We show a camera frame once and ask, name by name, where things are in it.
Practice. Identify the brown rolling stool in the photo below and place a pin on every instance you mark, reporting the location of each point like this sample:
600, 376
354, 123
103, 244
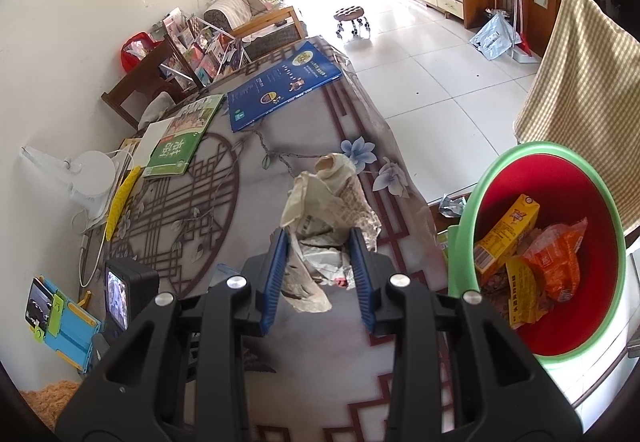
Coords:
352, 15

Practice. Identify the magazine rack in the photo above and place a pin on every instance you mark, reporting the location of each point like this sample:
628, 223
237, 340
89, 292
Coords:
205, 47

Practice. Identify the white desk lamp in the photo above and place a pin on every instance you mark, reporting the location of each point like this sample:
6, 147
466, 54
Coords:
92, 172

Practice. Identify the blue plastic phone stand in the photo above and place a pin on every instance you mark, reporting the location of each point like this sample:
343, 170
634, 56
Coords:
70, 337

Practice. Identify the wooden chair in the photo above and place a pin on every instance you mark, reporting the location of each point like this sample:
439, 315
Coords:
135, 87

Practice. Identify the blue book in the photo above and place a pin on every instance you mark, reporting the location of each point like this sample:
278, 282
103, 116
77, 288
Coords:
280, 87

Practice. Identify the broom and dustpan set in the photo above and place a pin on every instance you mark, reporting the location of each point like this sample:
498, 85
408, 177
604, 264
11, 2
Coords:
520, 42

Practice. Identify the red bin with green rim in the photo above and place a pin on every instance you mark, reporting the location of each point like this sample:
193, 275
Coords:
590, 322

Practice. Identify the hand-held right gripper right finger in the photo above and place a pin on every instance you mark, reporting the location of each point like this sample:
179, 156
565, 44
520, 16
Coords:
363, 282

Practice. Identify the newspaper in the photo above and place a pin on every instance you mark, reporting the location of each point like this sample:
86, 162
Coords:
320, 202

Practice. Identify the yellow curved plastic strip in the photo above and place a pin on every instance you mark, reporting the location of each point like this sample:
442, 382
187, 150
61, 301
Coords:
122, 202

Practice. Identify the white paper pad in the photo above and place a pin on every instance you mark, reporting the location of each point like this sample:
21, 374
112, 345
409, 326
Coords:
152, 142

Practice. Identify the crumpled silver wrapper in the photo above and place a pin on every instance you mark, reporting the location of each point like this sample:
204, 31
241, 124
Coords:
454, 204

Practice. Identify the smartphone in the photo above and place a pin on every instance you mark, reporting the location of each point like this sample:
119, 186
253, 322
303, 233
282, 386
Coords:
39, 304

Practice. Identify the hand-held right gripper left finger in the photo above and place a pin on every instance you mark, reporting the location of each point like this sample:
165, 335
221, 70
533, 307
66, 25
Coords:
274, 282

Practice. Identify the red bag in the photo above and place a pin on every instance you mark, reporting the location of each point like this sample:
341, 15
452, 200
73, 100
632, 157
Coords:
137, 52

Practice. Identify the orange snack bag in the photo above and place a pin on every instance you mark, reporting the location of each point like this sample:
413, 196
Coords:
560, 262

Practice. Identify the yellow checked cloth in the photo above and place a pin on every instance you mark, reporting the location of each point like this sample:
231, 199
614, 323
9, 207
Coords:
580, 97

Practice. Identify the yellow medicine box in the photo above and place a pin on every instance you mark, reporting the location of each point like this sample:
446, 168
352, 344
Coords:
527, 297

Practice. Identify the blue plastic bag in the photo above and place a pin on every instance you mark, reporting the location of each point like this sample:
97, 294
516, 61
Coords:
495, 37

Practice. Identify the wooden sofa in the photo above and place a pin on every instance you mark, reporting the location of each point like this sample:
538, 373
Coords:
250, 17

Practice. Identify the yellow brown booklet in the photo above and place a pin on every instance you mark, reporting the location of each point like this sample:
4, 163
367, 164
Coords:
131, 145

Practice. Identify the green book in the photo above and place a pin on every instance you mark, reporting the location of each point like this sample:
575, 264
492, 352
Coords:
182, 137

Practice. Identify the yellow orange juice box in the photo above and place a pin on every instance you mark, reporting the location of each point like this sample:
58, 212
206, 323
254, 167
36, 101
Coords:
505, 232

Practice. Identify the orange fluffy cushion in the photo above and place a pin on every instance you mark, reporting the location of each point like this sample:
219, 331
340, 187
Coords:
50, 402

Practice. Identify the floral printed tablecloth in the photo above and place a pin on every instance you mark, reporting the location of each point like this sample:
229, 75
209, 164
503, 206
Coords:
200, 202

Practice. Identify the white cloth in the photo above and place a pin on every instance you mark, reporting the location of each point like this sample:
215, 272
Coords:
155, 107

